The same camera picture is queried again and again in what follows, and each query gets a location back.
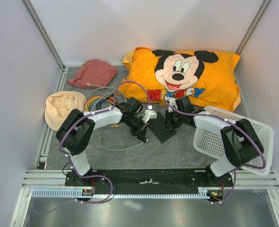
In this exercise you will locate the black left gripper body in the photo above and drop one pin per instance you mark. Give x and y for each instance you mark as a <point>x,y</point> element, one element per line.
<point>136,126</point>

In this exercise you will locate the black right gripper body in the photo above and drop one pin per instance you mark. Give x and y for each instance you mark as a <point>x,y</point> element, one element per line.
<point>174,119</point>

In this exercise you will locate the black network switch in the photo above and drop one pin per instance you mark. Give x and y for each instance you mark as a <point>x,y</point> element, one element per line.
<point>156,126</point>

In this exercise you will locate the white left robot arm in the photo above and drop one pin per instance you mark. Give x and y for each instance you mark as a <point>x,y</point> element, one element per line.
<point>75,132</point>

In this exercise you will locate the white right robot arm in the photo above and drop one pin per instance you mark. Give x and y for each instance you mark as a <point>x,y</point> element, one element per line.
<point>241,144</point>

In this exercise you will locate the white plastic basket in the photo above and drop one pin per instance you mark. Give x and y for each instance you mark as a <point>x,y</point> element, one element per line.
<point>209,143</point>

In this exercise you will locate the orange Mickey Mouse pillow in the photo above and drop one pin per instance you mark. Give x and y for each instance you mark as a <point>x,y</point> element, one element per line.
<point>206,77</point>

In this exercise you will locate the red cloth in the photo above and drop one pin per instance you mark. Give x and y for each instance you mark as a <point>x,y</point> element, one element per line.
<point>94,73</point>

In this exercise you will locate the peach bucket hat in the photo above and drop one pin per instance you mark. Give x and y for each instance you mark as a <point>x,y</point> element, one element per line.
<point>59,105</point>

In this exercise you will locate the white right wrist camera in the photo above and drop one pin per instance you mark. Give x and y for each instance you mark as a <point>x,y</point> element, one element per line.
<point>172,104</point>

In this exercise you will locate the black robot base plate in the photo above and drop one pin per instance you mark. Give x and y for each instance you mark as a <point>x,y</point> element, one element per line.
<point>150,180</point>

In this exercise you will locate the grey slotted cable duct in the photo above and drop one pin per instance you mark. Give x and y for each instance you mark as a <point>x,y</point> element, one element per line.
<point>82,194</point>

